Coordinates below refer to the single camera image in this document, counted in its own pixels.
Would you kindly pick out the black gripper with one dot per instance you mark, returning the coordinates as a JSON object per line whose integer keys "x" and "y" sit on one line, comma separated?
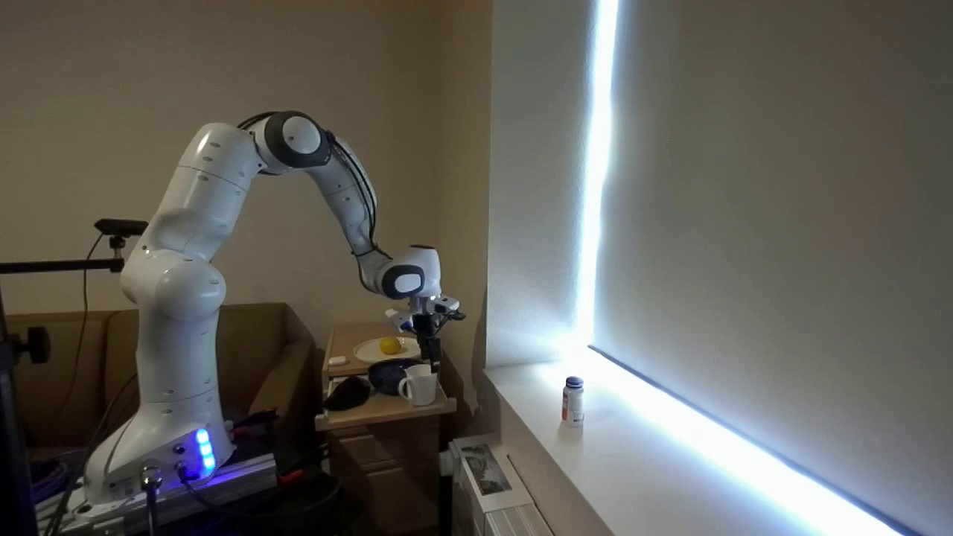
{"x": 431, "y": 309}

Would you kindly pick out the white ceramic mug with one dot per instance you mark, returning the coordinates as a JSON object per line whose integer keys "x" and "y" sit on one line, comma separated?
{"x": 419, "y": 388}

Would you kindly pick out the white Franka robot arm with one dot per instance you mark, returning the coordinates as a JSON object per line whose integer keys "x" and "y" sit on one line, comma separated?
{"x": 180, "y": 299}

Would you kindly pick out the dark blue bowl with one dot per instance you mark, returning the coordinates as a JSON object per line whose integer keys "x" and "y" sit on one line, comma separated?
{"x": 385, "y": 376}

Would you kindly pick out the yellow lemon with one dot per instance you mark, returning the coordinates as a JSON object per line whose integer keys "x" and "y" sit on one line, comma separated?
{"x": 388, "y": 347}

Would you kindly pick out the white round plate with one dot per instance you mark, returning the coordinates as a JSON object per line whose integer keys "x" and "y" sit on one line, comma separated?
{"x": 372, "y": 350}

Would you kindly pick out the pull-out wooden desk shelf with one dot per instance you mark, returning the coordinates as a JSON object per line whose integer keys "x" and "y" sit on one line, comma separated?
{"x": 382, "y": 412}

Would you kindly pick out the light wooden desk cabinet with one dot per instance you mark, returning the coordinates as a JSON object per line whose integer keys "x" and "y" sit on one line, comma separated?
{"x": 382, "y": 464}

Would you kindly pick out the small white pill bottle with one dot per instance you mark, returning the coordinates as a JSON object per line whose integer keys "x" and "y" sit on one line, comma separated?
{"x": 574, "y": 400}

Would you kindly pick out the tan leather armchair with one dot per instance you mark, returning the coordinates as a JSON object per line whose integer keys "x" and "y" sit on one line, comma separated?
{"x": 264, "y": 360}

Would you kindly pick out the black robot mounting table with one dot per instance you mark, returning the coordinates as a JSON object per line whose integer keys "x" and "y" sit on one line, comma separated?
{"x": 248, "y": 464}

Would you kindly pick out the grey roller window blind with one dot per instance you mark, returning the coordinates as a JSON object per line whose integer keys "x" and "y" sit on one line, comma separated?
{"x": 786, "y": 226}

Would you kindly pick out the white wall heater unit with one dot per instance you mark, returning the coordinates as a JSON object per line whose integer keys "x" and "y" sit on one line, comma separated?
{"x": 494, "y": 493}

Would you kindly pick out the black camera on stand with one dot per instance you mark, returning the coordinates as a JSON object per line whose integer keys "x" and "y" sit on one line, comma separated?
{"x": 121, "y": 226}

